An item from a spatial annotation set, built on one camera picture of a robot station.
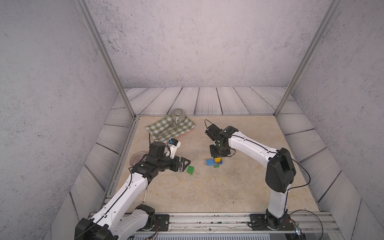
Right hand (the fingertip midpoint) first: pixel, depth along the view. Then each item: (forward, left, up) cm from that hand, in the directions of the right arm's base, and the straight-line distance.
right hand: (215, 156), depth 86 cm
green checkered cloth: (+28, +34, -8) cm, 45 cm away
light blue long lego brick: (-1, +2, -5) cm, 6 cm away
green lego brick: (-5, +14, -6) cm, 17 cm away
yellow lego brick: (-2, -1, -2) cm, 3 cm away
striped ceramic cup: (+35, +25, -2) cm, 44 cm away
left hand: (-6, +16, +7) cm, 18 cm away
